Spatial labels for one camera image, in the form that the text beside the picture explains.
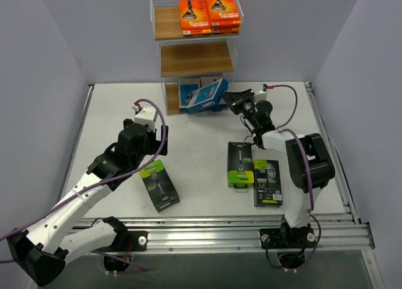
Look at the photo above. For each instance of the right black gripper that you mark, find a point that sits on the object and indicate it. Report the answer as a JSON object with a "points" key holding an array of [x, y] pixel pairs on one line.
{"points": [[240, 101]]}

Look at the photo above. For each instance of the blue Harry's box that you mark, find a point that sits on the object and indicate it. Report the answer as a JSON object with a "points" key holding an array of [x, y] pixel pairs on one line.
{"points": [[208, 98], [186, 89]]}

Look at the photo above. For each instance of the orange razor box on shelf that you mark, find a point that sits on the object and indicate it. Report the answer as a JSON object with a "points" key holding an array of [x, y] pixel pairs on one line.
{"points": [[226, 29]]}

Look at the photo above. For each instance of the grey blue razor box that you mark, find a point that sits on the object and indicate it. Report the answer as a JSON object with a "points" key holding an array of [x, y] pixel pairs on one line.
{"points": [[204, 81]]}

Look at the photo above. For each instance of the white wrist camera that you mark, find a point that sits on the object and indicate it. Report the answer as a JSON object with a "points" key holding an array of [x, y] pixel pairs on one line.
{"points": [[145, 115], [261, 94]]}

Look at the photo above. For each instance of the white wire wooden shelf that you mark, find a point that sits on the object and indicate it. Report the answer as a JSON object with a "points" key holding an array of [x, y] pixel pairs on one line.
{"points": [[183, 57]]}

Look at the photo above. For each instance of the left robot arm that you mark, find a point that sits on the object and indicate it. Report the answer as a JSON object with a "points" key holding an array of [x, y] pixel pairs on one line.
{"points": [[44, 248]]}

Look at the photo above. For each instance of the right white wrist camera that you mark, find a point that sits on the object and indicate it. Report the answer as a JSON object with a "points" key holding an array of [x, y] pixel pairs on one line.
{"points": [[261, 94]]}

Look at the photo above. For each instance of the black green razor box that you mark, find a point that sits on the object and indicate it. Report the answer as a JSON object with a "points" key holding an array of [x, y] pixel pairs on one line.
{"points": [[159, 186], [240, 168]]}

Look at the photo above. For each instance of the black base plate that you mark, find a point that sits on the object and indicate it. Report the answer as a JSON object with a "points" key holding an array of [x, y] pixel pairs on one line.
{"points": [[283, 238], [137, 241]]}

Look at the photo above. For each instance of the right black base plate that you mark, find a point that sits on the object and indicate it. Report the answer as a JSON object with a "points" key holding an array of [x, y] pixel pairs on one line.
{"points": [[283, 238]]}

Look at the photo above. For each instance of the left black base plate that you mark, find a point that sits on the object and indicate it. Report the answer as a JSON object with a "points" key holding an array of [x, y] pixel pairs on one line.
{"points": [[137, 241]]}

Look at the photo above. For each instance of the black box with face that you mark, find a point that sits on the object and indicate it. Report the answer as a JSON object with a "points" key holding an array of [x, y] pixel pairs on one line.
{"points": [[267, 183]]}

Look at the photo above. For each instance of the large orange Fusion5 razor box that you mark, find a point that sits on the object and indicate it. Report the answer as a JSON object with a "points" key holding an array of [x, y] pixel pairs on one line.
{"points": [[194, 18]]}

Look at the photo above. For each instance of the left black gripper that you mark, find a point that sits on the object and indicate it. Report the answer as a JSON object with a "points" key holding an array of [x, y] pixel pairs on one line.
{"points": [[163, 139]]}

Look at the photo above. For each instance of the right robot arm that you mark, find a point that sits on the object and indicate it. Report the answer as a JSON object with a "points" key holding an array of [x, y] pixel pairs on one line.
{"points": [[309, 163]]}

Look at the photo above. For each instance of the narrow orange Fusion5 razor box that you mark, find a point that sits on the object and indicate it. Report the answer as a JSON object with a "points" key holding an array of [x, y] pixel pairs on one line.
{"points": [[223, 12]]}

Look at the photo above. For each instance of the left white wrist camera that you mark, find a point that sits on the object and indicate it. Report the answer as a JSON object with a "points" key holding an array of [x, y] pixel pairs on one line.
{"points": [[145, 115]]}

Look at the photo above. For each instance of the black green razor box front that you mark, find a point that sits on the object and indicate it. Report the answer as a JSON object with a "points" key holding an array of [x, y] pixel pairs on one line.
{"points": [[159, 186]]}

